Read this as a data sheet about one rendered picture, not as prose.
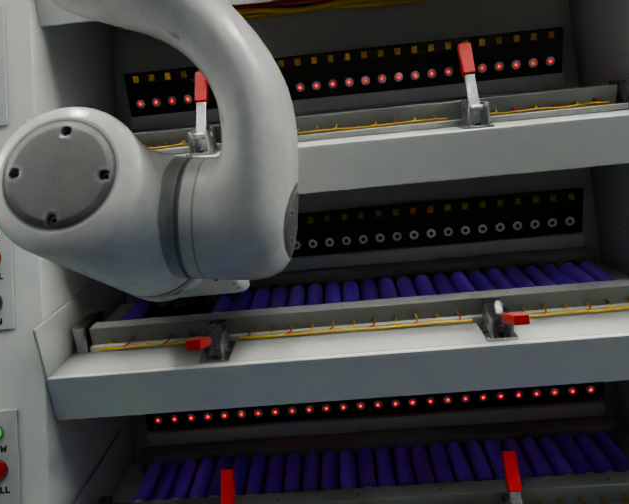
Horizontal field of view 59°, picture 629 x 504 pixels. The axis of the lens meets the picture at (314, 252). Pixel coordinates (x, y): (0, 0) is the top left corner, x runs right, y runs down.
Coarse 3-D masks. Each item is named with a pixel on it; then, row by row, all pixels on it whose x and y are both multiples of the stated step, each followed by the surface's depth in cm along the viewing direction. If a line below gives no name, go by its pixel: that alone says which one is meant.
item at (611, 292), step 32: (512, 288) 56; (544, 288) 55; (576, 288) 54; (608, 288) 54; (128, 320) 58; (160, 320) 57; (192, 320) 56; (256, 320) 56; (288, 320) 56; (320, 320) 56; (352, 320) 55; (384, 320) 55; (416, 320) 54; (448, 320) 53
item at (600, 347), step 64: (320, 256) 68; (384, 256) 68; (448, 256) 67; (64, 320) 56; (576, 320) 53; (64, 384) 52; (128, 384) 52; (192, 384) 52; (256, 384) 52; (320, 384) 51; (384, 384) 51; (448, 384) 51; (512, 384) 51
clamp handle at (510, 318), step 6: (498, 306) 51; (498, 312) 51; (516, 312) 47; (498, 318) 49; (504, 318) 47; (510, 318) 45; (516, 318) 44; (522, 318) 44; (528, 318) 44; (516, 324) 44; (522, 324) 44
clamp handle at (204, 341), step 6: (210, 330) 52; (216, 330) 52; (210, 336) 52; (216, 336) 52; (186, 342) 46; (192, 342) 46; (198, 342) 46; (204, 342) 47; (210, 342) 49; (186, 348) 46; (192, 348) 46; (198, 348) 46
